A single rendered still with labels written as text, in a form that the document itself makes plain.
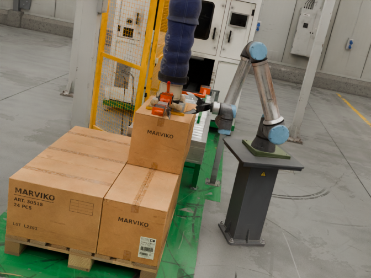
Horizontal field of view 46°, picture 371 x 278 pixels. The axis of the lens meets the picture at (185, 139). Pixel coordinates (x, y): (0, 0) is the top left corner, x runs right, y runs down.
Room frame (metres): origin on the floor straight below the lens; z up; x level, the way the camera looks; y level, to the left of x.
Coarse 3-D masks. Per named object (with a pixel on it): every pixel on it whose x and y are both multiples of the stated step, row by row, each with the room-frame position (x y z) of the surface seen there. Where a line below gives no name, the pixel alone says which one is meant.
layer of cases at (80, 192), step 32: (32, 160) 2.72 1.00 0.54; (64, 160) 2.82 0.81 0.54; (96, 160) 2.93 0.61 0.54; (32, 192) 2.40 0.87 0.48; (64, 192) 2.39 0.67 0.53; (96, 192) 2.43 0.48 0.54; (128, 192) 2.52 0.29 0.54; (160, 192) 2.60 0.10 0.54; (32, 224) 2.40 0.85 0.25; (64, 224) 2.39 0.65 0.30; (96, 224) 2.38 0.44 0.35; (128, 224) 2.37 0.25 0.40; (160, 224) 2.36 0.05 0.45; (128, 256) 2.37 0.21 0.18
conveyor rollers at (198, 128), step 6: (186, 96) 5.55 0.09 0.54; (210, 96) 5.82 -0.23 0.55; (186, 102) 5.20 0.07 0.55; (192, 102) 5.28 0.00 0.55; (198, 114) 4.74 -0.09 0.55; (204, 114) 4.82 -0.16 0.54; (204, 120) 4.55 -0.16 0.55; (198, 126) 4.28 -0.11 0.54; (198, 132) 4.10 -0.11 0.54; (192, 138) 3.84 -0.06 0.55; (198, 138) 3.91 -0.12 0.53
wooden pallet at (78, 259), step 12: (168, 228) 2.92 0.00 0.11; (12, 240) 2.40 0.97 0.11; (24, 240) 2.40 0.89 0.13; (36, 240) 2.40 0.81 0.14; (12, 252) 2.40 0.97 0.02; (72, 252) 2.38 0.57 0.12; (84, 252) 2.38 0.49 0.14; (96, 252) 2.39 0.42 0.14; (72, 264) 2.38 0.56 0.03; (84, 264) 2.38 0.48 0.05; (120, 264) 2.37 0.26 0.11; (132, 264) 2.37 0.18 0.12; (144, 264) 2.36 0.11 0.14; (144, 276) 2.36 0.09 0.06
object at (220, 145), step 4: (220, 136) 4.16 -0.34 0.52; (224, 136) 4.16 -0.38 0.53; (220, 140) 4.16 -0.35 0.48; (220, 144) 4.16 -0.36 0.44; (220, 148) 4.16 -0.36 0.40; (216, 152) 4.16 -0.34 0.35; (220, 152) 4.16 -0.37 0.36; (216, 156) 4.16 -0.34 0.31; (220, 156) 4.16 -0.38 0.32; (216, 160) 4.16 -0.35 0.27; (216, 164) 4.16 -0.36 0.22; (216, 168) 4.16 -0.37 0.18; (212, 172) 4.16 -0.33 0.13; (216, 172) 4.16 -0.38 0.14; (212, 176) 4.16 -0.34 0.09; (216, 176) 4.16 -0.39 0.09; (212, 180) 4.16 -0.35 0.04
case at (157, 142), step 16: (144, 112) 3.02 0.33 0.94; (144, 128) 2.97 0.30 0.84; (160, 128) 2.96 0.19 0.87; (176, 128) 2.95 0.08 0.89; (192, 128) 3.37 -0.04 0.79; (144, 144) 2.97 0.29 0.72; (160, 144) 2.96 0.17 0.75; (176, 144) 2.95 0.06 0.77; (128, 160) 2.97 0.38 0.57; (144, 160) 2.96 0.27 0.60; (160, 160) 2.96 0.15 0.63; (176, 160) 2.95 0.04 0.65
